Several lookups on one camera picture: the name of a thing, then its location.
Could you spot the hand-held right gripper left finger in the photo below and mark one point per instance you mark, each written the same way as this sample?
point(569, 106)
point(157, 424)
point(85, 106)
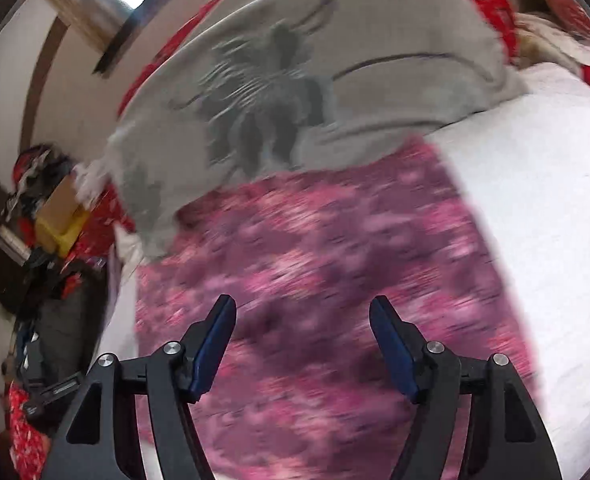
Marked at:
point(215, 345)

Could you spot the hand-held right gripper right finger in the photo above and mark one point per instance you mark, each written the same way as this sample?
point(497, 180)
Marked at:
point(400, 355)

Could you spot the purple floral shirt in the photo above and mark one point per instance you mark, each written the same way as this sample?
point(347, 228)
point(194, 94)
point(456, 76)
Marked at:
point(315, 240)

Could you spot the colourful clothes pile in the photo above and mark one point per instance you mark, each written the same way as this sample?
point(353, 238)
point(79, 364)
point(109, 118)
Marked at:
point(35, 165)

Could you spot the olive puffer jacket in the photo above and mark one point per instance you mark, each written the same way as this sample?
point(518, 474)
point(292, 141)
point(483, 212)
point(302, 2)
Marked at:
point(70, 325)

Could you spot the yellow box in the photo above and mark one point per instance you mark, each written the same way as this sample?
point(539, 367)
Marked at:
point(62, 237)

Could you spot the white plastic bag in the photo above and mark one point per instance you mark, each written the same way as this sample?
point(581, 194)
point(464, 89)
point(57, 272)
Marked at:
point(90, 180)

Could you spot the brown cardboard box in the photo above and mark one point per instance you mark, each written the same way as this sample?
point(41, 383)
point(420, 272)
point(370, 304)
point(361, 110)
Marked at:
point(60, 205)

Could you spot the dark wooden cabinet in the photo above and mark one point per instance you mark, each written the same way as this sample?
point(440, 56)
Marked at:
point(5, 280)

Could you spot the white quilted mattress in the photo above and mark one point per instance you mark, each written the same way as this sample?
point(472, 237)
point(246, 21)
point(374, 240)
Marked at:
point(540, 185)

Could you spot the grey floral pillow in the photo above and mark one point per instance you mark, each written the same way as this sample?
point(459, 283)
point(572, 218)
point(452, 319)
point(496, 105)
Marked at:
point(375, 20)

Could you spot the beige fluffy cloth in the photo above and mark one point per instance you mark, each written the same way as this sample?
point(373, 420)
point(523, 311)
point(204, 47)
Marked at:
point(545, 40)

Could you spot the red patterned bedsheet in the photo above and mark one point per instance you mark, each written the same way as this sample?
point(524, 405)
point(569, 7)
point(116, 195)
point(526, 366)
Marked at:
point(490, 0)

